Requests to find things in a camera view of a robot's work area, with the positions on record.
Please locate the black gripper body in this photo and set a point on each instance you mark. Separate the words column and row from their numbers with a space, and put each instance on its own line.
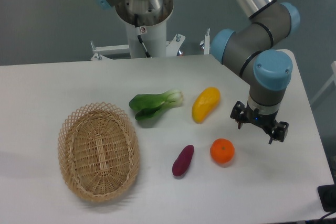
column 263, row 121

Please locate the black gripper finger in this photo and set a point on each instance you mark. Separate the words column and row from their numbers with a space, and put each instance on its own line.
column 239, row 114
column 278, row 132

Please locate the orange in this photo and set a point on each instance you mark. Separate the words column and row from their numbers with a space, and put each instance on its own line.
column 222, row 151

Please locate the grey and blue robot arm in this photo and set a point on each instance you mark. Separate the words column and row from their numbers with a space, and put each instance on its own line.
column 249, row 53

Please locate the yellow mango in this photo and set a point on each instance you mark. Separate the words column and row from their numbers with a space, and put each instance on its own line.
column 205, row 103

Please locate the purple sweet potato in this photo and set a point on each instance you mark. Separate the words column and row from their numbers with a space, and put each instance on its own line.
column 183, row 161

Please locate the black device at table corner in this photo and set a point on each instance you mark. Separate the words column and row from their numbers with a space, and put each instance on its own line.
column 327, row 197

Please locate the green bok choy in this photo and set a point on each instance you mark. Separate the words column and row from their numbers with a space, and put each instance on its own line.
column 148, row 106

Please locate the woven wicker basket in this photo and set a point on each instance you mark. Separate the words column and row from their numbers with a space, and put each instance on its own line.
column 98, row 152

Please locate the white frame at right edge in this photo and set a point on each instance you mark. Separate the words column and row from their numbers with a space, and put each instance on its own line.
column 325, row 90

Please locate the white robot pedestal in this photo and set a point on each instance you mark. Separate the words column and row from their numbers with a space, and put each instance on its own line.
column 145, row 23

